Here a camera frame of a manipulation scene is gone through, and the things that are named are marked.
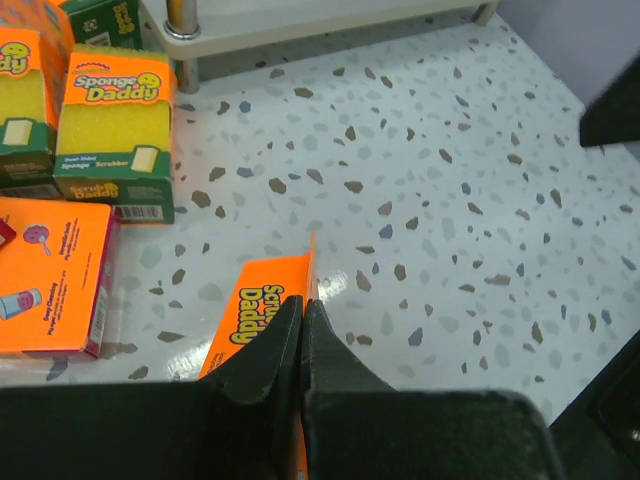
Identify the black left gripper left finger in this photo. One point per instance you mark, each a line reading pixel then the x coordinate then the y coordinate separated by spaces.
pixel 107 431

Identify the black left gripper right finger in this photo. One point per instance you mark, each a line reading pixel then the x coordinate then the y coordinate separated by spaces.
pixel 356 426

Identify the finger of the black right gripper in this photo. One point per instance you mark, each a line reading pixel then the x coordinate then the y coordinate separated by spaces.
pixel 597 435
pixel 613 117

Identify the orange magenta Scrub Mommy box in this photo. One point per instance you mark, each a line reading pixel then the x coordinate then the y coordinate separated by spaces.
pixel 56 277

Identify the sponge daddy box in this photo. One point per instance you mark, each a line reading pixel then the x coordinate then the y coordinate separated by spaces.
pixel 116 132
pixel 30 104

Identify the white two-tier shelf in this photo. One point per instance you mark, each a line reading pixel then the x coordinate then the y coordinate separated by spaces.
pixel 190 30

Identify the orange green Scrub Daddy box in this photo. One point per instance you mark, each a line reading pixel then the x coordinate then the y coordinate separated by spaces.
pixel 112 23

